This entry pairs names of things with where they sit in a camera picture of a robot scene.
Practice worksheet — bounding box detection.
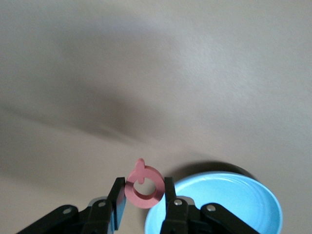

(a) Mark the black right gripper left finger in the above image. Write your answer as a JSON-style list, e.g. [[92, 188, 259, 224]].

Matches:
[[81, 177, 128, 234]]

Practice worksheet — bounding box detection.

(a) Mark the blue plate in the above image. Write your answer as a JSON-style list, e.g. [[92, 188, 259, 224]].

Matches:
[[144, 170, 283, 234]]

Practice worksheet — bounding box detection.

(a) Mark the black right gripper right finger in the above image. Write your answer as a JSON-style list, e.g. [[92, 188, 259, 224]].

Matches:
[[159, 176, 191, 234]]

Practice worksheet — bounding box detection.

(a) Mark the red foam letter Q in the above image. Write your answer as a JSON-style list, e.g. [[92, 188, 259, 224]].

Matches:
[[124, 158, 163, 210]]

